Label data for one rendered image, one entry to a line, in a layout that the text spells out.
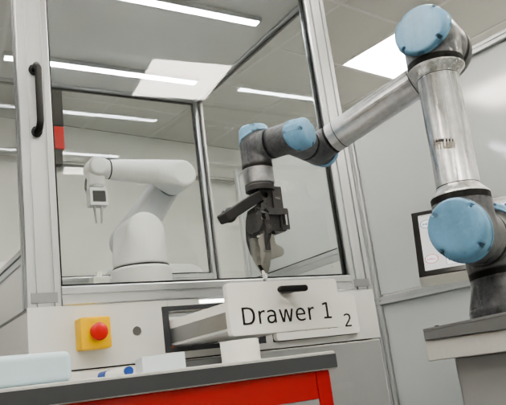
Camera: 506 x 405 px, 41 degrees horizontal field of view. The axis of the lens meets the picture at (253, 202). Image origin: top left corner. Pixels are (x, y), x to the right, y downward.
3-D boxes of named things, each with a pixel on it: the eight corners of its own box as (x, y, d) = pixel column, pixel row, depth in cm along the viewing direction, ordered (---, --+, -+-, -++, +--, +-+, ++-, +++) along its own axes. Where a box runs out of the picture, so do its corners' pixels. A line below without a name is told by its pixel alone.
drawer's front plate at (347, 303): (361, 332, 193) (354, 294, 196) (277, 341, 178) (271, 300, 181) (357, 333, 195) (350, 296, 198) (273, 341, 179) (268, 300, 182)
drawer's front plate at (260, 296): (343, 326, 151) (335, 278, 154) (232, 336, 136) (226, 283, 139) (338, 327, 153) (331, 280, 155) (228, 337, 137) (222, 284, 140)
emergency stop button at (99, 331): (109, 339, 149) (108, 321, 150) (92, 340, 147) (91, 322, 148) (105, 340, 152) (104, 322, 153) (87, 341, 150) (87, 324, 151)
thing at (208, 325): (331, 321, 152) (327, 294, 154) (234, 329, 139) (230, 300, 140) (243, 341, 185) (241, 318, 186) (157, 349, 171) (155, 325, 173)
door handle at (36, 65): (47, 129, 158) (43, 57, 163) (36, 128, 157) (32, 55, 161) (42, 137, 162) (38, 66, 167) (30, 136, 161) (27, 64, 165)
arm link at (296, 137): (322, 123, 163) (285, 136, 169) (298, 111, 155) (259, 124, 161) (326, 153, 161) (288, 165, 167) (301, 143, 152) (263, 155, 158)
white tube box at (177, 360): (186, 371, 130) (184, 351, 131) (143, 377, 128) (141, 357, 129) (176, 374, 142) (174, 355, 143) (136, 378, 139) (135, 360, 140)
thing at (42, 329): (381, 337, 199) (373, 288, 203) (29, 374, 145) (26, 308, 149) (227, 363, 276) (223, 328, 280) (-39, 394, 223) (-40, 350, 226)
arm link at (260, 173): (252, 164, 159) (235, 173, 165) (255, 182, 158) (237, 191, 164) (279, 165, 163) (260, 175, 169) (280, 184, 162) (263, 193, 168)
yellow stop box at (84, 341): (113, 346, 151) (111, 314, 153) (82, 349, 148) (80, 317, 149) (106, 349, 156) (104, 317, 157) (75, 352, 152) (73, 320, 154)
